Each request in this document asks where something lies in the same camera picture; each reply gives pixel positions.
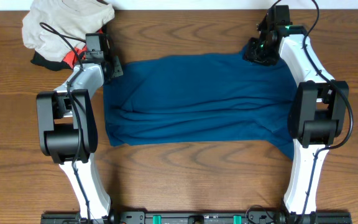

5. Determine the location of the teal blue t-shirt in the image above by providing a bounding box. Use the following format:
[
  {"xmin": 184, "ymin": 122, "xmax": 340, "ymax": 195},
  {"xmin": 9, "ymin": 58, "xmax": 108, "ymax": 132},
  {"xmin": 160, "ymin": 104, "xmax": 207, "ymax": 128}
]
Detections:
[{"xmin": 103, "ymin": 52, "xmax": 296, "ymax": 157}]

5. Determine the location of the red-orange garment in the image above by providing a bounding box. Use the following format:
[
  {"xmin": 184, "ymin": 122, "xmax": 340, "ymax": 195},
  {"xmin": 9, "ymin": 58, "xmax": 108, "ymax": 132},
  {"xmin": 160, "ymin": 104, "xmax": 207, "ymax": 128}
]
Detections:
[{"xmin": 58, "ymin": 35, "xmax": 87, "ymax": 70}]

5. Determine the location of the black garment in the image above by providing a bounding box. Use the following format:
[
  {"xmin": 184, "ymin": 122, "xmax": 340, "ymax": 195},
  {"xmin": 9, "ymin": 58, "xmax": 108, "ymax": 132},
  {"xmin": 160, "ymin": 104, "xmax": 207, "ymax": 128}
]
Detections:
[{"xmin": 30, "ymin": 24, "xmax": 108, "ymax": 72}]

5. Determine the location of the black mounting rail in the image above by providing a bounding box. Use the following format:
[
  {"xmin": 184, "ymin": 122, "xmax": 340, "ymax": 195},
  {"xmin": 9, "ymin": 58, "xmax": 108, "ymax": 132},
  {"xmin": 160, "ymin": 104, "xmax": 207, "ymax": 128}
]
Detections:
[{"xmin": 40, "ymin": 209, "xmax": 352, "ymax": 224}]

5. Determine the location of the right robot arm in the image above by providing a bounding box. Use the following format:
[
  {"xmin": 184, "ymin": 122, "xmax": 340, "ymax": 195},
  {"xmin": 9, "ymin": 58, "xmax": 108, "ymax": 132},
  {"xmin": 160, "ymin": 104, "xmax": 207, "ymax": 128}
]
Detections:
[{"xmin": 243, "ymin": 2, "xmax": 354, "ymax": 224}]

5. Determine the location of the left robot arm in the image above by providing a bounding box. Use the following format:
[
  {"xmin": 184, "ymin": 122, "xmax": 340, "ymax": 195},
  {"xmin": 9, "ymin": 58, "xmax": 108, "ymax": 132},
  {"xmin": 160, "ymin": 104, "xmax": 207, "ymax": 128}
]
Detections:
[{"xmin": 36, "ymin": 33, "xmax": 122, "ymax": 223}]

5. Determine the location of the beige crumpled garment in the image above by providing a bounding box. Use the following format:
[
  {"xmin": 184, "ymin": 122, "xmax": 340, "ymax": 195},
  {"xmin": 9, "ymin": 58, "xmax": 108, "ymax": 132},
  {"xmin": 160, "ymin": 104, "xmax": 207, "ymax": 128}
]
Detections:
[{"xmin": 22, "ymin": 0, "xmax": 114, "ymax": 62}]

